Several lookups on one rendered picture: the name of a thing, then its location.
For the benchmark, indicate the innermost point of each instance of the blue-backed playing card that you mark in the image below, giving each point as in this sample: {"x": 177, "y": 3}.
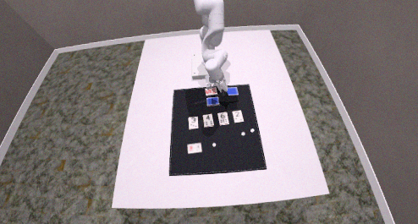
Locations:
{"x": 212, "y": 101}

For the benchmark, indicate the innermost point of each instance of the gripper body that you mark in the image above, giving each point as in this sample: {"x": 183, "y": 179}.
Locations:
{"x": 222, "y": 85}

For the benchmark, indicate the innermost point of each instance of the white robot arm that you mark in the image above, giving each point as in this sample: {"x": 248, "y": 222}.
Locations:
{"x": 212, "y": 12}

